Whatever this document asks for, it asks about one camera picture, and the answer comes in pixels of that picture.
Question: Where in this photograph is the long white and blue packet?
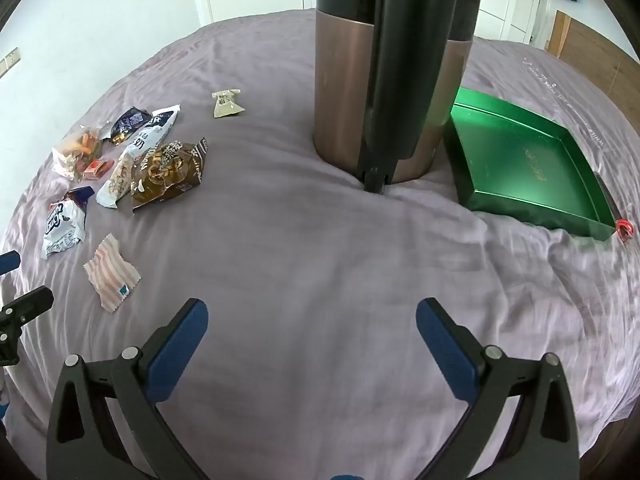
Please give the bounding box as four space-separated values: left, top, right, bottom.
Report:
96 104 182 209

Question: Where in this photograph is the clear bag of orange snacks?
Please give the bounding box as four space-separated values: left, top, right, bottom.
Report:
51 125 108 181

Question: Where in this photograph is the blue and white snack packet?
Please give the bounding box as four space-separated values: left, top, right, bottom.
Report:
41 186 96 261

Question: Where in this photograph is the wall switch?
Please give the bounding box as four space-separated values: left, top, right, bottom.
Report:
0 47 21 78

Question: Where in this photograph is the pink striped snack packet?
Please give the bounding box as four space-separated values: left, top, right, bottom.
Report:
83 232 142 314

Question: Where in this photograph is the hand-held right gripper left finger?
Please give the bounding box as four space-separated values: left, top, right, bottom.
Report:
46 298 211 480

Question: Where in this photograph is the small red snack packet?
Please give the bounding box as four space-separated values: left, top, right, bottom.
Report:
82 158 115 181

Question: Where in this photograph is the small beige snack packet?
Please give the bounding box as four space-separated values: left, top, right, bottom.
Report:
211 89 247 120

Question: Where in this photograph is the green tray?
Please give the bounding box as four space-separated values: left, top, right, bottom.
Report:
442 86 617 241

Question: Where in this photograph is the purple bed sheet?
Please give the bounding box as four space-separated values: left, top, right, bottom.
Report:
0 7 640 480

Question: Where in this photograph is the wooden board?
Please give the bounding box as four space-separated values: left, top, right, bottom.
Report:
547 9 640 106

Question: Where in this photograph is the brown and black cylinder appliance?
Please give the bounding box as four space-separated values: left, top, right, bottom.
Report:
312 0 487 196

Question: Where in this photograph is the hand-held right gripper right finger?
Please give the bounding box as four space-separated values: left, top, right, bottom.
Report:
416 298 581 480

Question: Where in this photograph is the small dark blue snack packet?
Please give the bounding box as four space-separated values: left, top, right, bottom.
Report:
102 106 153 147

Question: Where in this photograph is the brown snack bag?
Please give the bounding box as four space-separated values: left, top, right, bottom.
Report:
131 136 209 211

